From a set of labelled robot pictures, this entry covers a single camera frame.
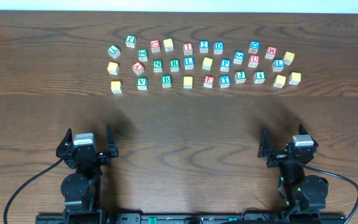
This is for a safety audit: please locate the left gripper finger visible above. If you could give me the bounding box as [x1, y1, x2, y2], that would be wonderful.
[106, 125, 117, 152]
[57, 128, 73, 154]

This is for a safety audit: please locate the red E block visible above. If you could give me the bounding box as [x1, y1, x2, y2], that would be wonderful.
[203, 75, 215, 88]

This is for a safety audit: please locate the green N block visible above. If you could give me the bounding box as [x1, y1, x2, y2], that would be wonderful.
[152, 60, 163, 73]

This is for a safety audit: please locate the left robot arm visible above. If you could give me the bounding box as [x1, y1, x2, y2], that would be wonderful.
[56, 126, 119, 224]

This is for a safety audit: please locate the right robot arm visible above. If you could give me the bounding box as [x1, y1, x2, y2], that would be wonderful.
[257, 125, 329, 223]

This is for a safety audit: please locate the yellow G block far right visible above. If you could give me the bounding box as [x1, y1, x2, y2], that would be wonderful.
[288, 72, 301, 85]

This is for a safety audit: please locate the yellow S block bottom right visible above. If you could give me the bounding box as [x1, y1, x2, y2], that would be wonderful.
[273, 75, 287, 88]

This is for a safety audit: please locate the yellow K block left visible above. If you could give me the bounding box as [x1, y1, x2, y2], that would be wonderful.
[111, 81, 122, 94]

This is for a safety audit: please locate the yellow k block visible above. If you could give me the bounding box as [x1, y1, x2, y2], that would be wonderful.
[111, 81, 122, 94]
[283, 51, 295, 65]

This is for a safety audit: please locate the green 4 block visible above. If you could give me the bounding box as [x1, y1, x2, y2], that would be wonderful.
[254, 71, 266, 84]

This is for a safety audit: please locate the blue L block right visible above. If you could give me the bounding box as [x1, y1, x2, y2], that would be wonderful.
[272, 59, 285, 72]

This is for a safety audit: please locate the blue l block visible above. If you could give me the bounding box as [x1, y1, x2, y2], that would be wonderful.
[272, 59, 285, 72]
[184, 57, 195, 70]

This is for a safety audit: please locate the green V block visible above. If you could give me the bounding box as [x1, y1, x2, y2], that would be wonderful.
[137, 77, 147, 91]

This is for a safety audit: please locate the yellow K block far right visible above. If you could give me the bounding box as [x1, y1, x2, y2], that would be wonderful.
[283, 51, 295, 65]

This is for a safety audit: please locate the green J block right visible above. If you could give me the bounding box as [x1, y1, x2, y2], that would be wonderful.
[234, 71, 247, 84]

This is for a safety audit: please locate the green j block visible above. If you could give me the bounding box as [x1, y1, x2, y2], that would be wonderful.
[234, 71, 247, 84]
[125, 35, 137, 48]

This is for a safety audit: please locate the blue T block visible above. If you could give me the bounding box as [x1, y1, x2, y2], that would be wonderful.
[219, 75, 231, 88]

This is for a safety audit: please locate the yellow C block left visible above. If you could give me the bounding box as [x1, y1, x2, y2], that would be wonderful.
[107, 62, 119, 75]

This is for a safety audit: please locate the red M block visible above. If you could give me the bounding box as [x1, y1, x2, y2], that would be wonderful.
[265, 46, 277, 60]

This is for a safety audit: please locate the red A block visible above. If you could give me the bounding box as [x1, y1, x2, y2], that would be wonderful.
[132, 61, 145, 76]

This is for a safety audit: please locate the green B block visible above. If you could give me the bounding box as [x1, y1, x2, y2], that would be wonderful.
[162, 75, 172, 88]

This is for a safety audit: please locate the blue P block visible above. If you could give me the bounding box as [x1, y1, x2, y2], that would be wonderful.
[220, 58, 231, 72]

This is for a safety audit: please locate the blue 5 block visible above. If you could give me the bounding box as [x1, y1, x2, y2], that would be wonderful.
[233, 51, 245, 65]

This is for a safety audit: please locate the blue D block right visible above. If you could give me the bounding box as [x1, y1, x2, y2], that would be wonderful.
[248, 40, 260, 54]

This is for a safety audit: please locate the blue d block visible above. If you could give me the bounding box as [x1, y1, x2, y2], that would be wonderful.
[214, 42, 224, 55]
[248, 40, 260, 54]

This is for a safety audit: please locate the green L block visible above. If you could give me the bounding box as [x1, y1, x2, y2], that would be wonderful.
[107, 45, 121, 59]

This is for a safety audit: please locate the green Z block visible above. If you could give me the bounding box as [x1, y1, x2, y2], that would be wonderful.
[137, 49, 148, 62]

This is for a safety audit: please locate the yellow O block bottom row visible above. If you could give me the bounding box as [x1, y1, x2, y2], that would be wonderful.
[183, 76, 193, 89]

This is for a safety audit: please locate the yellow o block row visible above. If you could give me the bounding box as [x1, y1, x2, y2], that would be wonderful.
[183, 76, 193, 89]
[202, 57, 213, 70]

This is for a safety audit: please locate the yellow O block middle row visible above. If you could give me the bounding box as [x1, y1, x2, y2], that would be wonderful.
[202, 57, 213, 70]

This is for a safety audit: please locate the green R block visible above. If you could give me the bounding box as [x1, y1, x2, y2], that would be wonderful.
[170, 59, 180, 72]

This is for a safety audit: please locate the green J block far left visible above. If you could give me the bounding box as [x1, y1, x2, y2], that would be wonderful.
[125, 35, 137, 48]

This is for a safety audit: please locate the blue D block centre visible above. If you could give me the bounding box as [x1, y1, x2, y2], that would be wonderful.
[214, 42, 224, 55]

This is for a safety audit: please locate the red U block top row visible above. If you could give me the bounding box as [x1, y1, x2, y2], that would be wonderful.
[150, 40, 160, 53]

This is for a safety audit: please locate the blue L block centre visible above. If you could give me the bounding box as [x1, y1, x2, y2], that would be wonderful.
[184, 57, 195, 70]

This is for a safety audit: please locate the yellow S block top row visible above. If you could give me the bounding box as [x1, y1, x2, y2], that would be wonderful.
[163, 39, 174, 52]

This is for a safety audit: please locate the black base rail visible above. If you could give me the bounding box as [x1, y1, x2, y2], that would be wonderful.
[35, 213, 345, 224]

